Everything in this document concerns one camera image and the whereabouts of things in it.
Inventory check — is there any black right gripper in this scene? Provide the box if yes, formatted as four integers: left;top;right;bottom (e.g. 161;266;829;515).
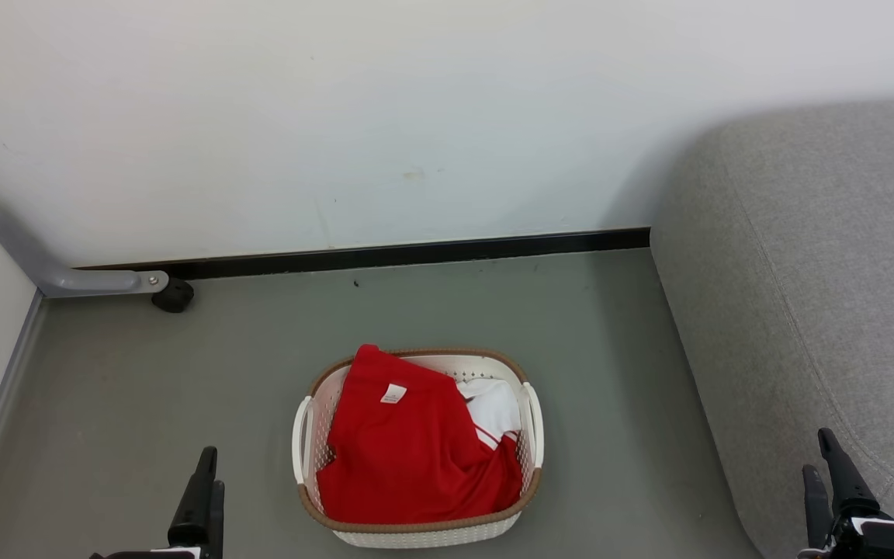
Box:
799;428;894;559

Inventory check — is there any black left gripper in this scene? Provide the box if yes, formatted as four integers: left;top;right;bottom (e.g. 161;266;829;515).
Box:
90;446;225;559

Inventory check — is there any red shirt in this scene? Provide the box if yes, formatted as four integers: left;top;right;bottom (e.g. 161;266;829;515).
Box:
316;344;525;525

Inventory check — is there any grey fabric sofa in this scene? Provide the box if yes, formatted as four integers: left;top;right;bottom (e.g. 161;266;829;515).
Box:
650;97;894;559

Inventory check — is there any white woven laundry basket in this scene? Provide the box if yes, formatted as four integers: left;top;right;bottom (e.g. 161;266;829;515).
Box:
292;347;545;550

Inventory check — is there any black round rubber foot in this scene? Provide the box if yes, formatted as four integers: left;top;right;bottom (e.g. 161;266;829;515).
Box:
151;277;196;314

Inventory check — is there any white garment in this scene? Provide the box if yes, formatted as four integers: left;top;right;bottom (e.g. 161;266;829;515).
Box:
456;377;523;450

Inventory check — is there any black skirting board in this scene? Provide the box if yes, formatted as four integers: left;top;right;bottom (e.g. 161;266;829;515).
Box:
77;227;652;282

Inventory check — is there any grey metal bracket leg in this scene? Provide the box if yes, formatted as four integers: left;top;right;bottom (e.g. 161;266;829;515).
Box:
0;206;170;300

